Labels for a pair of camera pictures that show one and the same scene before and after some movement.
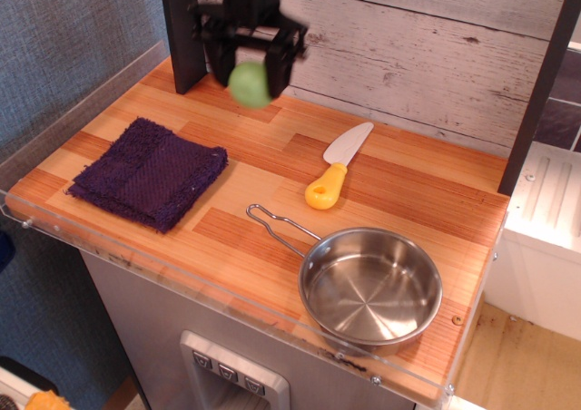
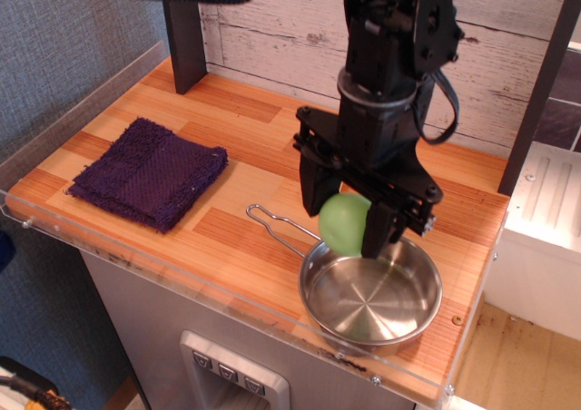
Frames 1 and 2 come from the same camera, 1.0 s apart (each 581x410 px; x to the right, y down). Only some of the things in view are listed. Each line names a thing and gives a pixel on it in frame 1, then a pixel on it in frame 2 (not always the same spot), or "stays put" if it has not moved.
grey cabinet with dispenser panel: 192,355 stays put
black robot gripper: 251,15 → 373,144
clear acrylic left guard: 23,159 stays put
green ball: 248,84 → 341,221
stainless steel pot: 364,291 stays put
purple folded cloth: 147,173 stays put
